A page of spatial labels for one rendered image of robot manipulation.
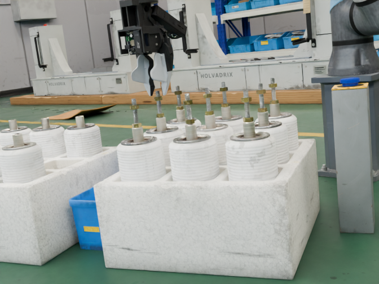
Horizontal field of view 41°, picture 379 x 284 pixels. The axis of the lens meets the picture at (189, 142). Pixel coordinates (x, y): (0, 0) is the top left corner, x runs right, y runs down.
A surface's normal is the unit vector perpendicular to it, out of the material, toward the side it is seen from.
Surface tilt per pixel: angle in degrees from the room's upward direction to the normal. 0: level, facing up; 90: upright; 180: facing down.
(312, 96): 90
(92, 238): 92
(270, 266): 90
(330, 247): 0
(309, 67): 90
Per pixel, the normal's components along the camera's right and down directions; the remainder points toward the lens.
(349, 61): -0.48, -0.09
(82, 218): -0.40, 0.25
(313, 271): -0.11, -0.98
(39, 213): 0.91, -0.02
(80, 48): 0.73, 0.05
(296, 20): -0.68, 0.21
